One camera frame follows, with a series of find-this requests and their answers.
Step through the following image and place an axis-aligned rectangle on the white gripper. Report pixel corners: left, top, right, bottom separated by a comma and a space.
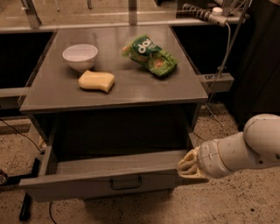
178, 137, 232, 179

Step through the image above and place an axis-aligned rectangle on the grey top drawer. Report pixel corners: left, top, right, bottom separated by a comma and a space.
19, 147, 206, 202

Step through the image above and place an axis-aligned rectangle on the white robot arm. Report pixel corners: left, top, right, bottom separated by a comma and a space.
177, 114, 280, 179

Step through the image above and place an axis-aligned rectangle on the grey drawer cabinet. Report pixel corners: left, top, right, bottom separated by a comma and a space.
18, 25, 209, 165

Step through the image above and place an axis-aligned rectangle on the green chip bag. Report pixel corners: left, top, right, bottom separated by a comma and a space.
122, 34, 177, 78

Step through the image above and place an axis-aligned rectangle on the yellow sponge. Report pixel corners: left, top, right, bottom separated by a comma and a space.
78, 70, 115, 93

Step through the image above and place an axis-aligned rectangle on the white power strip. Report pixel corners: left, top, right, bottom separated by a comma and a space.
182, 3, 229, 27

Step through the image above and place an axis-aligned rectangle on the white bowl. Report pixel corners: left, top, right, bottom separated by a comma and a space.
62, 44, 98, 72

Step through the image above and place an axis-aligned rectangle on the black floor stand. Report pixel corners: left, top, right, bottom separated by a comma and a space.
0, 158, 40, 221

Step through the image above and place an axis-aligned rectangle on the white cable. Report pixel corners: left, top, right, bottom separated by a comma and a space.
195, 22, 233, 143

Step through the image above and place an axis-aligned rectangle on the black floor cable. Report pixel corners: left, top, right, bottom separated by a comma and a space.
0, 117, 60, 224

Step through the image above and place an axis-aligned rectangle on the metal frame rail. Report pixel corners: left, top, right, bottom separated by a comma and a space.
0, 0, 252, 33

